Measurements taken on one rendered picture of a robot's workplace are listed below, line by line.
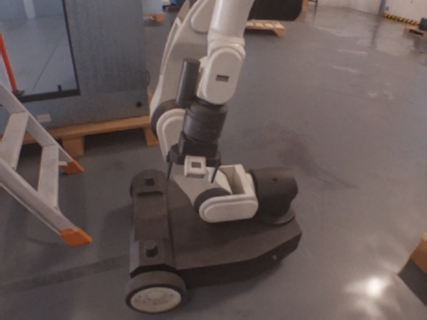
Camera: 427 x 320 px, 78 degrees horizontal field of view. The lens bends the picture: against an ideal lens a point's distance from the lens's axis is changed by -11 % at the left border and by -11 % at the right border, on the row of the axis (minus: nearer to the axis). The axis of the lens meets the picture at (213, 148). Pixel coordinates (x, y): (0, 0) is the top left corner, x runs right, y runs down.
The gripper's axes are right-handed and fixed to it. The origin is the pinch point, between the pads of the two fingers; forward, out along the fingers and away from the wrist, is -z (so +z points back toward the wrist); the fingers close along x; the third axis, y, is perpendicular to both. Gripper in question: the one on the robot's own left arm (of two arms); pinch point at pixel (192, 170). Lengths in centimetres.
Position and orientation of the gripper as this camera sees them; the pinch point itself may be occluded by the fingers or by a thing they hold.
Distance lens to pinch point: 70.8
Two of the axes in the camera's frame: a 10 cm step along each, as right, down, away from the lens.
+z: 2.3, -8.3, -5.1
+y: 1.9, 5.5, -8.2
